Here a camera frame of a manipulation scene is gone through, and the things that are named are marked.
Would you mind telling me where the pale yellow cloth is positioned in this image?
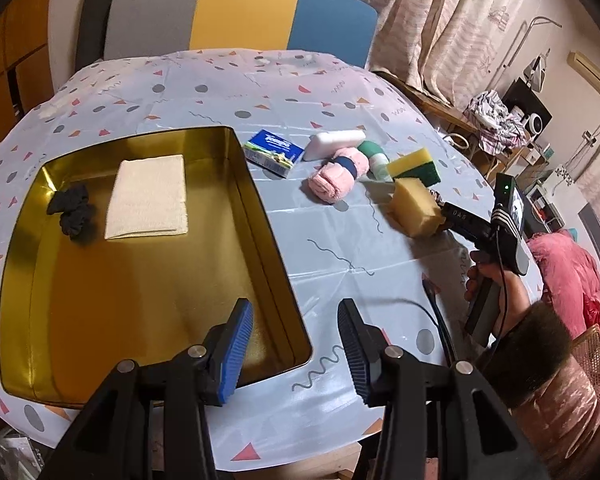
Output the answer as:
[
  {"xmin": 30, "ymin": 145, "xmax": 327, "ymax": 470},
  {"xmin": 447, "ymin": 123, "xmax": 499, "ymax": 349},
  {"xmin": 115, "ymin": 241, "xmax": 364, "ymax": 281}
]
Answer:
[{"xmin": 389, "ymin": 178, "xmax": 443, "ymax": 237}]

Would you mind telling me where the person's right hand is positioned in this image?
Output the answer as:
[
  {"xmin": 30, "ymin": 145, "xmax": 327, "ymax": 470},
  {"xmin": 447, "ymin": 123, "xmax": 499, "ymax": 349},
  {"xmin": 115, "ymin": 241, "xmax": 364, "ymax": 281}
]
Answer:
[{"xmin": 464, "ymin": 251, "xmax": 529, "ymax": 335}]

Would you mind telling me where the cream folded cloth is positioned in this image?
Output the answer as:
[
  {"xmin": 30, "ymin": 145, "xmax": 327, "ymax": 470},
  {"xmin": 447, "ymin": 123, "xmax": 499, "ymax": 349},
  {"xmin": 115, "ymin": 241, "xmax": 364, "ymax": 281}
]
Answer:
[{"xmin": 104, "ymin": 154, "xmax": 190, "ymax": 241}]

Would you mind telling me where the wooden cabinet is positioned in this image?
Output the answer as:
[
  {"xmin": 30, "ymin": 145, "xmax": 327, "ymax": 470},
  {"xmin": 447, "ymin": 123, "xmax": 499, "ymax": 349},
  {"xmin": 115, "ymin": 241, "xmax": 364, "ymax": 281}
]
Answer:
[{"xmin": 0, "ymin": 0, "xmax": 56, "ymax": 171}]

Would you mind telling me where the black box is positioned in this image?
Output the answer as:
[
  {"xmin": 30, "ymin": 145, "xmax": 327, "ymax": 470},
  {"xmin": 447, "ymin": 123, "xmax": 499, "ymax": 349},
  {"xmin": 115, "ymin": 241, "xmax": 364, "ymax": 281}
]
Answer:
[{"xmin": 502, "ymin": 79, "xmax": 553, "ymax": 133}]

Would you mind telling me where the pink towel blue band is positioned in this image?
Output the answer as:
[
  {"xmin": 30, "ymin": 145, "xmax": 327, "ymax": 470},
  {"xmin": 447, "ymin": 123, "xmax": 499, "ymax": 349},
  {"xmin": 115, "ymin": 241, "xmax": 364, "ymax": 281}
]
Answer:
[{"xmin": 307, "ymin": 147, "xmax": 371, "ymax": 204}]

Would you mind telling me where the pink patterned curtain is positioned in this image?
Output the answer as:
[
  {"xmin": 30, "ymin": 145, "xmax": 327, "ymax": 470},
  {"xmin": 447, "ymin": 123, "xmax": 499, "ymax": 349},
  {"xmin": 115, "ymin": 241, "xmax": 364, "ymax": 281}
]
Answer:
[{"xmin": 245, "ymin": 0, "xmax": 538, "ymax": 106}]

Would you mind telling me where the black padded bar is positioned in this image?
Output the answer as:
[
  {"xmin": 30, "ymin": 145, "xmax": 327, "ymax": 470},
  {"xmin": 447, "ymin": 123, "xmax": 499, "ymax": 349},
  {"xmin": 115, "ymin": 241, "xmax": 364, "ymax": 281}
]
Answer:
[{"xmin": 75, "ymin": 0, "xmax": 127, "ymax": 70}]

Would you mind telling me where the black cable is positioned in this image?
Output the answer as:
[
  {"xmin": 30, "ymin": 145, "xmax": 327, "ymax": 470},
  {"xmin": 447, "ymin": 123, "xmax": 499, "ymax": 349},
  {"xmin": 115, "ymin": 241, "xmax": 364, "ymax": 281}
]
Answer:
[{"xmin": 357, "ymin": 272, "xmax": 458, "ymax": 368}]

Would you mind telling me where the yellow and green sponge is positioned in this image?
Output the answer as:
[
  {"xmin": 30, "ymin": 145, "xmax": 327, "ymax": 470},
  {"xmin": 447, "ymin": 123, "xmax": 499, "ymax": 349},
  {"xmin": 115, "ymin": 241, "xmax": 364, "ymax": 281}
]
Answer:
[{"xmin": 386, "ymin": 147, "xmax": 442, "ymax": 185}]

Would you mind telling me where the person's right forearm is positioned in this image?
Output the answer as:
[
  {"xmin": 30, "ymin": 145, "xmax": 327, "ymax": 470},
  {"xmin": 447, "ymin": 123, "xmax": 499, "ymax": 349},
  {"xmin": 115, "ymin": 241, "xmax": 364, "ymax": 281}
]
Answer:
[{"xmin": 475, "ymin": 300, "xmax": 600, "ymax": 480}]

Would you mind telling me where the black scrunchie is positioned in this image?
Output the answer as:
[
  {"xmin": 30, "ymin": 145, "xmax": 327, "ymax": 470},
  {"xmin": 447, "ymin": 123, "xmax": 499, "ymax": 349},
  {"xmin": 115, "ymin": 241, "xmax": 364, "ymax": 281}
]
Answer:
[{"xmin": 46, "ymin": 183, "xmax": 97, "ymax": 245}]

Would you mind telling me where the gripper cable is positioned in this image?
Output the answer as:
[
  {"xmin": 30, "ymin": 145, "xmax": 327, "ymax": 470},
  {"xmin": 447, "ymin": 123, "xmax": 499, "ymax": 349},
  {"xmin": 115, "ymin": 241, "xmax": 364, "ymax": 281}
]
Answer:
[{"xmin": 492, "ymin": 227, "xmax": 511, "ymax": 351}]

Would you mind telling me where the white foam block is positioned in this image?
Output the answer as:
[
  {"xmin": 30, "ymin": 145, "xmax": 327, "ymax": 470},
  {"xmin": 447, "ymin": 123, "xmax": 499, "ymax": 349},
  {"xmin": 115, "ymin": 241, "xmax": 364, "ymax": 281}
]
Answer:
[{"xmin": 302, "ymin": 129, "xmax": 367, "ymax": 162}]

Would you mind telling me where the pink quilt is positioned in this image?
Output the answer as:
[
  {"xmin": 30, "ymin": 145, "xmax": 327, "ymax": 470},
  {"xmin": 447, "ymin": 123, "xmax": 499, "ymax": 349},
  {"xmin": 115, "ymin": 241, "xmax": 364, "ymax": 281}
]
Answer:
[{"xmin": 527, "ymin": 230, "xmax": 600, "ymax": 341}]

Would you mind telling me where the patterned light blue tablecloth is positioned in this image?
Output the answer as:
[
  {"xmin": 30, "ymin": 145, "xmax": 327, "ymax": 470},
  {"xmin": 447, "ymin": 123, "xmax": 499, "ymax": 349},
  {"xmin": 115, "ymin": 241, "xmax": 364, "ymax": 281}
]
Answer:
[{"xmin": 0, "ymin": 49, "xmax": 546, "ymax": 471}]

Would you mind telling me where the clear plastic bag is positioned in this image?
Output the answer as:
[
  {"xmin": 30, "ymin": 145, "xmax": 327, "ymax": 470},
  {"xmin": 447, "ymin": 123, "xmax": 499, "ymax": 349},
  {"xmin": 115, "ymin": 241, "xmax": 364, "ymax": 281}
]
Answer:
[{"xmin": 0, "ymin": 425, "xmax": 46, "ymax": 480}]

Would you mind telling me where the wooden bench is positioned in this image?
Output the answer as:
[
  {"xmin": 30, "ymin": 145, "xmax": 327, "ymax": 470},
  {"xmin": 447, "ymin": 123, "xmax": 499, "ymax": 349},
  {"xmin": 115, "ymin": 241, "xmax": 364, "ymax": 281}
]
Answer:
[{"xmin": 400, "ymin": 80, "xmax": 506, "ymax": 181}]

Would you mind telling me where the blue green tissue pack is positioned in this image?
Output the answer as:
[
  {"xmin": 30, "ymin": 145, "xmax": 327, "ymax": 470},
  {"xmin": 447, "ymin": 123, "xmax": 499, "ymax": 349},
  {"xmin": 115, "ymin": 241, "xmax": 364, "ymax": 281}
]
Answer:
[{"xmin": 242, "ymin": 129, "xmax": 305, "ymax": 178}]

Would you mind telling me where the gold metal tin box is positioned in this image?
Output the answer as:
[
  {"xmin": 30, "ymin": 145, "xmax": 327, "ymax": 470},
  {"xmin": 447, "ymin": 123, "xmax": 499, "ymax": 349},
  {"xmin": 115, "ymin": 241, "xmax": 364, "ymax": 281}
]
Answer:
[{"xmin": 0, "ymin": 126, "xmax": 313, "ymax": 406}]

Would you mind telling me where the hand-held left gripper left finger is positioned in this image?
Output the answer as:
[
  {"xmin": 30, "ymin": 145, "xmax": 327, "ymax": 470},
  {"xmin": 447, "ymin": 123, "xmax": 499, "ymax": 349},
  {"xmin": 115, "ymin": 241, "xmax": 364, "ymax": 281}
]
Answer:
[{"xmin": 40, "ymin": 297, "xmax": 256, "ymax": 480}]

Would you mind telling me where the wall air conditioner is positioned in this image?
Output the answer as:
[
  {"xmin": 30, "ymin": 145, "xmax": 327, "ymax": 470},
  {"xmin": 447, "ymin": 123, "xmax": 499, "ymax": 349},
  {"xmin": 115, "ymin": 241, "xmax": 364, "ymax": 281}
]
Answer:
[{"xmin": 567, "ymin": 51, "xmax": 600, "ymax": 92}]

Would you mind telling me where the wicker basket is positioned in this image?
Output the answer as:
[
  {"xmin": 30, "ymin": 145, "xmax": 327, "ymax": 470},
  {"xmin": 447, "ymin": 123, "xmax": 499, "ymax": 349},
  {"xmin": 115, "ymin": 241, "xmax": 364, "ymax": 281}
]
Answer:
[{"xmin": 572, "ymin": 325, "xmax": 600, "ymax": 386}]

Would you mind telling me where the pile of clothes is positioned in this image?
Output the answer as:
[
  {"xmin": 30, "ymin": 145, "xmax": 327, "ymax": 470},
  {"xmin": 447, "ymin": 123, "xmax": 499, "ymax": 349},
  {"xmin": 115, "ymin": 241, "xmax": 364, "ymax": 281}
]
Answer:
[{"xmin": 467, "ymin": 90, "xmax": 529, "ymax": 153}]

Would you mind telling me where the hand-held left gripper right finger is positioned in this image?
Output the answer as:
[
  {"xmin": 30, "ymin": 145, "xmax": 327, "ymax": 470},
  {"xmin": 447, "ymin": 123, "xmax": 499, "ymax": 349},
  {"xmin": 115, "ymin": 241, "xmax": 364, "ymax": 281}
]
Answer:
[{"xmin": 336, "ymin": 298, "xmax": 551, "ymax": 480}]

